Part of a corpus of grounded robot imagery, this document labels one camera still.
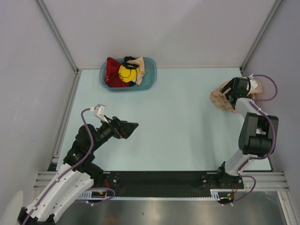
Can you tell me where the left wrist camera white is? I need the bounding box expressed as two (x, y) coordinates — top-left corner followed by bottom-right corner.
(93, 104), (109, 123)

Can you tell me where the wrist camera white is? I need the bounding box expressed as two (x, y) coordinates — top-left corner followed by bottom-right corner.
(93, 104), (109, 123)
(248, 74), (259, 94)

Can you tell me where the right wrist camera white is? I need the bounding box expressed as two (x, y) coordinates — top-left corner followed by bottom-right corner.
(248, 74), (259, 94)

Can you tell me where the red garment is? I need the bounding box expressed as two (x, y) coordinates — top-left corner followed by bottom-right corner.
(104, 57), (129, 88)

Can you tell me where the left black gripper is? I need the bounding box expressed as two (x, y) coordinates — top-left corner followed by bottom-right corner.
(90, 115), (138, 152)

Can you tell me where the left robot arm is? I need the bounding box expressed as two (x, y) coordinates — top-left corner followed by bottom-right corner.
(17, 116), (139, 225)

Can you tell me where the yellow black bra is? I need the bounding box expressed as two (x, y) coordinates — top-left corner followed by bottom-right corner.
(118, 62), (140, 83)

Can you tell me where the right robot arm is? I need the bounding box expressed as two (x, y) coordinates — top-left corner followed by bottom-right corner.
(216, 75), (279, 189)

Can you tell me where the right aluminium frame post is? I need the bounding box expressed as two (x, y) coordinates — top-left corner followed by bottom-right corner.
(240, 0), (283, 75)

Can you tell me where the beige bra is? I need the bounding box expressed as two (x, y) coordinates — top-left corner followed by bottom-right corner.
(128, 57), (145, 85)

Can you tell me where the black garment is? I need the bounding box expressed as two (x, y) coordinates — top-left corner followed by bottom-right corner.
(124, 56), (136, 62)

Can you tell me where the left aluminium frame post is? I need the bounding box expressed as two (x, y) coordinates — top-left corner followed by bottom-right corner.
(34, 0), (79, 74)

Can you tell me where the teal plastic basket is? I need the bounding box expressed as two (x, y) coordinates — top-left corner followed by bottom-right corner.
(99, 57), (157, 91)

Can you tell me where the aluminium frame post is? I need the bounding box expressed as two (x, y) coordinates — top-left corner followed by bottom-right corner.
(240, 0), (283, 75)
(34, 0), (79, 74)

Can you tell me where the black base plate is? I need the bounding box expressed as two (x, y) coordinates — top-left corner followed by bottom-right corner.
(94, 171), (244, 198)

